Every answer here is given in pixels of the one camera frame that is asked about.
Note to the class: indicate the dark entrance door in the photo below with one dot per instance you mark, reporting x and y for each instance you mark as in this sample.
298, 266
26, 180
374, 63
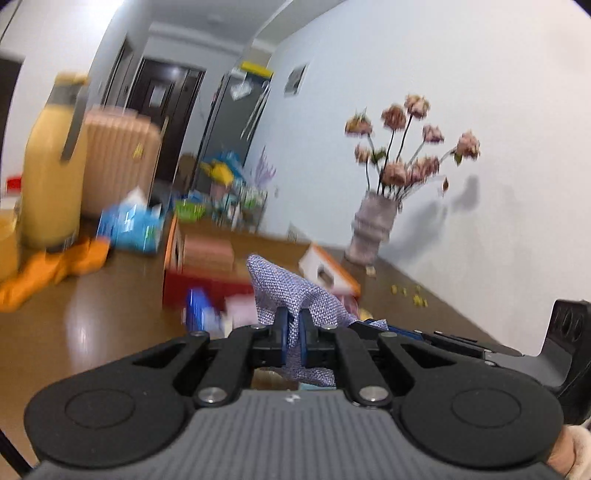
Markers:
180, 101

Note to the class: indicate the yellow thermos jug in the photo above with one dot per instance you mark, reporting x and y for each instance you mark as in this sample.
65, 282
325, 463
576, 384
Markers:
51, 184

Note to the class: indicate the blue tissue packet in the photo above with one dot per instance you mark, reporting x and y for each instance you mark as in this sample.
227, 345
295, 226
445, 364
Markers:
129, 226

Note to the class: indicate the yellow box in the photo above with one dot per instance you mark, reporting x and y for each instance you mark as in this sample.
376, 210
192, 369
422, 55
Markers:
256, 68

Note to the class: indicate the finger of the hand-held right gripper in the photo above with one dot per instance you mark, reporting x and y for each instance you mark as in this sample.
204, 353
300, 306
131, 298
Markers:
461, 345

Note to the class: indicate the yellow watering can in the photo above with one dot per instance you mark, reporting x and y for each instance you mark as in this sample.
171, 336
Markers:
220, 171

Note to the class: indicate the scattered yellow petal crumbs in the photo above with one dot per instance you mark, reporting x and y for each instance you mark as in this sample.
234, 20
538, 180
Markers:
418, 300

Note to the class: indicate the grey fridge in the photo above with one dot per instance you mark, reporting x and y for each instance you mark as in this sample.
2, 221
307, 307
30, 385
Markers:
231, 120

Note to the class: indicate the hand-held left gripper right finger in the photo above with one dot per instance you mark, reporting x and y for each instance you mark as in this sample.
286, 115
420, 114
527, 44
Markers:
305, 341

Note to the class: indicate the small wall picture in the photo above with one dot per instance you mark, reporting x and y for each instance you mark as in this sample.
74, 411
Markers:
295, 81

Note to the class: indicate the beige ribbed suitcase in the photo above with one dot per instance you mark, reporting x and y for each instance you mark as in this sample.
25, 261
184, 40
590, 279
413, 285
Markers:
120, 161

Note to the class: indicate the pink textured vase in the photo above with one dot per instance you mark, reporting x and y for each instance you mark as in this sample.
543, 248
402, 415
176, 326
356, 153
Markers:
369, 230

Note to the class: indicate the green basket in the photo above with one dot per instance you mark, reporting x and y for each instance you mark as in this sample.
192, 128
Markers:
189, 211

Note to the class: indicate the purple woven cloth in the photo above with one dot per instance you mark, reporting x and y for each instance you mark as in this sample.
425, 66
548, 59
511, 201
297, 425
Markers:
295, 288

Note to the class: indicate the red cardboard box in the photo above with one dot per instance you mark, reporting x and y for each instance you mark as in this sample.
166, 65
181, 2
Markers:
181, 288

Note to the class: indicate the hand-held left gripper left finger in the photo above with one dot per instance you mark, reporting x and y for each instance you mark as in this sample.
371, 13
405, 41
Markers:
280, 341

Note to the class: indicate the dried pink roses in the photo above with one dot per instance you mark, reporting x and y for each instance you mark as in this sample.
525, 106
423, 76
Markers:
395, 115

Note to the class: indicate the person's right forearm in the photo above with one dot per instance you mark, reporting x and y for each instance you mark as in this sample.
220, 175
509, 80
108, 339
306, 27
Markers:
565, 450

